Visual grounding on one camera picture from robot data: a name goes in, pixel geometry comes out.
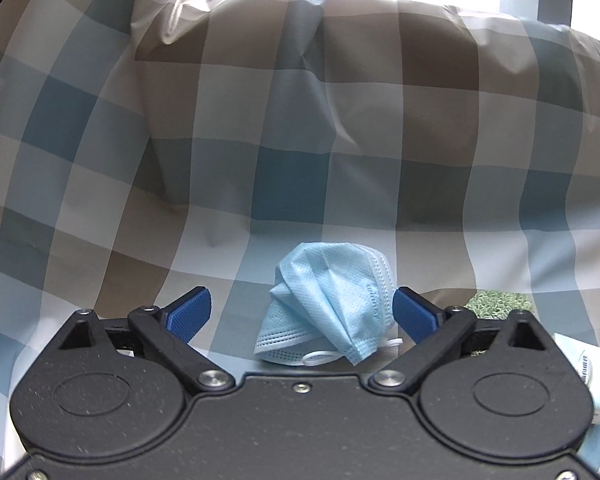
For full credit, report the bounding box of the small white tissue packet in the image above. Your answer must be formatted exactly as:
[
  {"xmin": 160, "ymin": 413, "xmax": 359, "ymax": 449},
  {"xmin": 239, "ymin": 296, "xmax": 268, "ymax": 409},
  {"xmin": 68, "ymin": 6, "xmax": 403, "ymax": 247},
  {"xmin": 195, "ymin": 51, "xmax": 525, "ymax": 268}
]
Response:
[{"xmin": 553, "ymin": 334, "xmax": 600, "ymax": 425}]

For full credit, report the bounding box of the light blue face mask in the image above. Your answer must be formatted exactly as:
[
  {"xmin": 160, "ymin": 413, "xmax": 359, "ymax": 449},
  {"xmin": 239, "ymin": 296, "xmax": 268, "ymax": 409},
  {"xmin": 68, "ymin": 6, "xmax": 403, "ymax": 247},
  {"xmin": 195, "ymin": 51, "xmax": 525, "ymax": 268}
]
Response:
[{"xmin": 254, "ymin": 243, "xmax": 403, "ymax": 367}]

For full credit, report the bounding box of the checkered plaid cloth cover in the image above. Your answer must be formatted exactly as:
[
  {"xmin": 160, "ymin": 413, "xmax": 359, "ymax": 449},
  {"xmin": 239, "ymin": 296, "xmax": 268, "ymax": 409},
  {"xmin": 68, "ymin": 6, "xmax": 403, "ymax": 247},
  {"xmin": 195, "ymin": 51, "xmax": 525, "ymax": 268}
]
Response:
[{"xmin": 0, "ymin": 0, "xmax": 600, "ymax": 472}]

